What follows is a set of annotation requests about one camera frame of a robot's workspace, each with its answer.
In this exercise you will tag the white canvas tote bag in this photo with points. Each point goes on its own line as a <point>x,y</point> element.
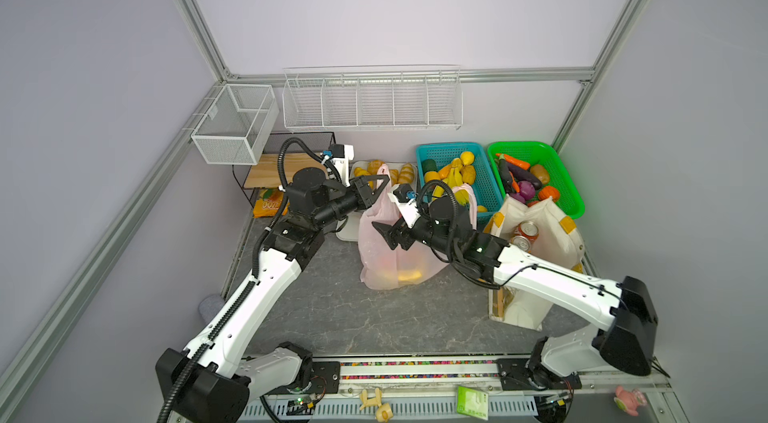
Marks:
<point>558,241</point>

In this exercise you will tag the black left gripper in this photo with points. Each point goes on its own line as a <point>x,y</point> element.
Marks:
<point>364,193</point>

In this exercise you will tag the orange snack packet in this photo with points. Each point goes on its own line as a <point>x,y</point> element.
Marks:
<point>267,203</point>

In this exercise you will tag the dark green cucumber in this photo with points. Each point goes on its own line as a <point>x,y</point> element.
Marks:
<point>506,177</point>

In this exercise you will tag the white mesh box basket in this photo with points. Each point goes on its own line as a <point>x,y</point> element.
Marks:
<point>236,126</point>

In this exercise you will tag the brown potato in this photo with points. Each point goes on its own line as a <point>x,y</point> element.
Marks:
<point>540,172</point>

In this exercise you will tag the teal plastic basket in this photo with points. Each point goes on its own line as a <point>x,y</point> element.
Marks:
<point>485,188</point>

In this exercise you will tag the yellow lemon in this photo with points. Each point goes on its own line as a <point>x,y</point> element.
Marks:
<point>467,158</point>

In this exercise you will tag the pink plastic grocery bag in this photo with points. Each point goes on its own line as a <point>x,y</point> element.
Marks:
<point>380,264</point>

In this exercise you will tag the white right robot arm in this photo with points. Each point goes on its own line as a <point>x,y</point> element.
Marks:
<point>622,321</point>

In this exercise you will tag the orange carrot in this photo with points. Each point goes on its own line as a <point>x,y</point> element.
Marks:
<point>511,161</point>

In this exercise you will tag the black wire shelf rack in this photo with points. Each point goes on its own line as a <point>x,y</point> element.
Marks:
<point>264,175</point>

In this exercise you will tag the round bread roll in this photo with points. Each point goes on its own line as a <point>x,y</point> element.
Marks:
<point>375,167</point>

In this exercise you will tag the red cola can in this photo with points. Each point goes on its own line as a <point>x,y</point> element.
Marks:
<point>525,235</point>

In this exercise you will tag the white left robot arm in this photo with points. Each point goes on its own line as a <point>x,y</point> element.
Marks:
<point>204,382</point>

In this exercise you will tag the green card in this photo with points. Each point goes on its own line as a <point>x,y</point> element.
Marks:
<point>472,403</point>

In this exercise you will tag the orange bell pepper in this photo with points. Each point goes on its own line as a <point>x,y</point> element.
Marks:
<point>549,192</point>

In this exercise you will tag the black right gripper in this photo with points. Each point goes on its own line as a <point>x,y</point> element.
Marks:
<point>394,234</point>

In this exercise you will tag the pink toy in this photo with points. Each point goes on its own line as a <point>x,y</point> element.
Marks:
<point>629,401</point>

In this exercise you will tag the loose yellow banana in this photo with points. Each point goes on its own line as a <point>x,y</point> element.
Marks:
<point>451,173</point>

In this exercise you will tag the green plastic basket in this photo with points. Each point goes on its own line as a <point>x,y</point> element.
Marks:
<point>532,152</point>

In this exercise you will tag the small purple onion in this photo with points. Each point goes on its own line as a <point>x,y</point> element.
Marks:
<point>527,191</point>

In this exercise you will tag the long dark eggplant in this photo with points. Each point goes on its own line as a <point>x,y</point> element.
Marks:
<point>521,174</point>

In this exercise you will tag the yellow banana bunch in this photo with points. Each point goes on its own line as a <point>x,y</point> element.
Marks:
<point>409,277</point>

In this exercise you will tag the white wire wall basket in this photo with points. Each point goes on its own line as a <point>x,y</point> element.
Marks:
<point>372,98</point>

